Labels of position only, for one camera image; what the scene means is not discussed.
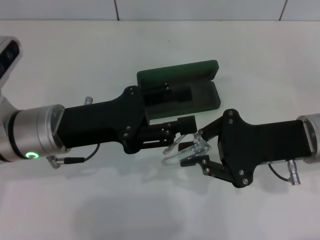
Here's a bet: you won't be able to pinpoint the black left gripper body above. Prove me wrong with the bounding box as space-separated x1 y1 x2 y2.
56 85 147 155

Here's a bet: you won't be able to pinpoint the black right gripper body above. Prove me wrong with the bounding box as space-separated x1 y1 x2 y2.
218 108 314 189

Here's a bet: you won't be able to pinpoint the clear white glasses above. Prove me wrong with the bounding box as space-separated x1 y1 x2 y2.
161 132 210 166

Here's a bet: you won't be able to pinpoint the green glasses case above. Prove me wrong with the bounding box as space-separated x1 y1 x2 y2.
136 59 222 121

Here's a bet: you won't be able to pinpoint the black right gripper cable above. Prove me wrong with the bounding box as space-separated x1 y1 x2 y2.
268 159 304 187

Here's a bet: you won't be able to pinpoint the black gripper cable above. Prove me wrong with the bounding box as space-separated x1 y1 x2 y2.
268 159 304 187
48 143 101 170

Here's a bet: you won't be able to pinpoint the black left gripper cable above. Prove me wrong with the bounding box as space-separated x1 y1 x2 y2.
48 143 101 170

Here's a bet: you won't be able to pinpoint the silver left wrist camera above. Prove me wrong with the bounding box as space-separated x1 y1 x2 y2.
0 36 25 101

